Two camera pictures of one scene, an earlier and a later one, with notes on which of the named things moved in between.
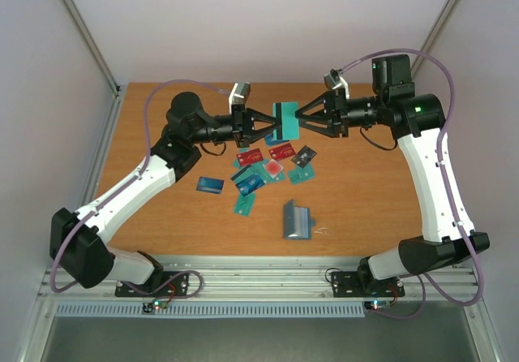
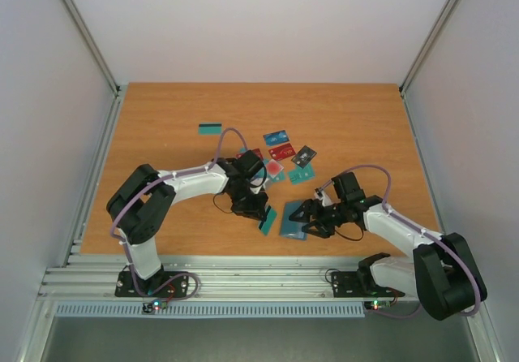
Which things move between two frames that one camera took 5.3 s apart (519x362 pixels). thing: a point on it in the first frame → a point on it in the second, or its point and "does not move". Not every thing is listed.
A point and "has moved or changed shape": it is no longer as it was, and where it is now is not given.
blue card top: (269, 140) does not move
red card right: (281, 152) does not move
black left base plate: (178, 286) does not move
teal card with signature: (244, 204) has moved or changed shape
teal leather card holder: (298, 221) does not move
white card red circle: (272, 168) does not move
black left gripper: (241, 114) → (258, 208)
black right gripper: (337, 114) → (321, 217)
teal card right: (301, 174) does not move
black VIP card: (304, 157) does not move
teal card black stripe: (279, 123) has moved or changed shape
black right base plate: (350, 284) does not move
